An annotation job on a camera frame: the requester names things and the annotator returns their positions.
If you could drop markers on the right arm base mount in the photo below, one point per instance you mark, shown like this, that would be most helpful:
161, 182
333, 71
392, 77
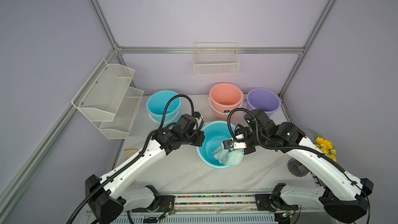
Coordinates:
273, 202

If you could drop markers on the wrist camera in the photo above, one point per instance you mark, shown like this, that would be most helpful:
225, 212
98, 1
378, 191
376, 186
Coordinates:
199, 119
231, 144

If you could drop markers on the white mesh two-tier shelf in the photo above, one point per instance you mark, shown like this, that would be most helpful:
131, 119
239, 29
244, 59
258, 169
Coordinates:
109, 100

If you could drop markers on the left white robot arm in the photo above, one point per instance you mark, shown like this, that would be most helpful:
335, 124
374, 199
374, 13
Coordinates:
104, 194

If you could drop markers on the yellow artificial flower bouquet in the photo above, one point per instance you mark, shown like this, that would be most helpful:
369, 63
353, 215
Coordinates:
323, 144

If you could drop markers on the white wire wall basket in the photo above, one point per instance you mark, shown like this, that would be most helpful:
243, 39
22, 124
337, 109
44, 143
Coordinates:
216, 58

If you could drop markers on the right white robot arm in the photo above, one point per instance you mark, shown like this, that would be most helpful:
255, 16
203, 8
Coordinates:
343, 196

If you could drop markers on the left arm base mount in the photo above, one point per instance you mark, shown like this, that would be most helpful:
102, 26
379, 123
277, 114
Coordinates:
160, 203

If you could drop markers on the dark flower vase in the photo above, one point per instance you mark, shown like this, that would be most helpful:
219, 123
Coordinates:
296, 168

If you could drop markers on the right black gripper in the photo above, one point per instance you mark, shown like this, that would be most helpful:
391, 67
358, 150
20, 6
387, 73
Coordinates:
242, 130

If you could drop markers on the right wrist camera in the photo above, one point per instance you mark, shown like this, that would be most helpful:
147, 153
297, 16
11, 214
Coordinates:
231, 144

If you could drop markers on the pink plastic bucket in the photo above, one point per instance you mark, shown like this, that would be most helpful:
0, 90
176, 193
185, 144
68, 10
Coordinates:
223, 98

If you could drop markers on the mint green microfiber cloth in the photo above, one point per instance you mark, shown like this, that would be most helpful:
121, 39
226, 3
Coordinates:
231, 157

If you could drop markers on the purple plastic bucket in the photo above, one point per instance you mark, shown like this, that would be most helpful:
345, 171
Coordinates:
263, 99

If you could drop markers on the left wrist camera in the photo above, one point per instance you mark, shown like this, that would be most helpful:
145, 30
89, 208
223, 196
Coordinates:
199, 119

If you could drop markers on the teal plastic bucket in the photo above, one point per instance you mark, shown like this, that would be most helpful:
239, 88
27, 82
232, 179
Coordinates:
215, 132
156, 104

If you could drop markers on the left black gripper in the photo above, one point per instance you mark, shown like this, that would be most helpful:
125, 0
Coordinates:
199, 134

